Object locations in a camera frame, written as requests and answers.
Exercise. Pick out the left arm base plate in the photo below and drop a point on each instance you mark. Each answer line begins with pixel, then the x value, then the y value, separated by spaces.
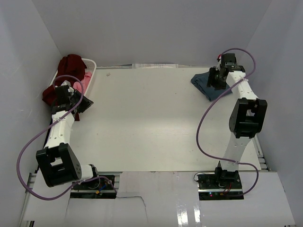
pixel 97 189

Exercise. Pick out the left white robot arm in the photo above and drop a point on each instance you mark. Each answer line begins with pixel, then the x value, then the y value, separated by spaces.
pixel 57 161

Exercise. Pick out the dark red t shirt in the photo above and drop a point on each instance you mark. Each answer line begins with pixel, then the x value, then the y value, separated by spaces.
pixel 72 65

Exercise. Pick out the paper sheet at back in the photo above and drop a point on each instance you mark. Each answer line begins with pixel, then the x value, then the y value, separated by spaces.
pixel 154 66

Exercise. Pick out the white plastic laundry basket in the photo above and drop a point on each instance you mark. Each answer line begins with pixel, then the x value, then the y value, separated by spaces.
pixel 90 67

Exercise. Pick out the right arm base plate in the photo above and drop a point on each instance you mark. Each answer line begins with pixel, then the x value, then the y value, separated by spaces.
pixel 211 190

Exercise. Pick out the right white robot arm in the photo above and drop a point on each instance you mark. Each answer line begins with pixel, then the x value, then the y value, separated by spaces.
pixel 246 119

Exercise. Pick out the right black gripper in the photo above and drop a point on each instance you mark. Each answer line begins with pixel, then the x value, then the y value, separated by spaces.
pixel 213 72

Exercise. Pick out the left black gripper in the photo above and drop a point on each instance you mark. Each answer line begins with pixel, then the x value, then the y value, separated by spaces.
pixel 86 103

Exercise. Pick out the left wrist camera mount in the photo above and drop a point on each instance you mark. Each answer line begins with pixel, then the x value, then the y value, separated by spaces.
pixel 67 85

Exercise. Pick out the pink t shirt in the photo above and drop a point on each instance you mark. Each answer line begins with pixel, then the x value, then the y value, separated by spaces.
pixel 83 85

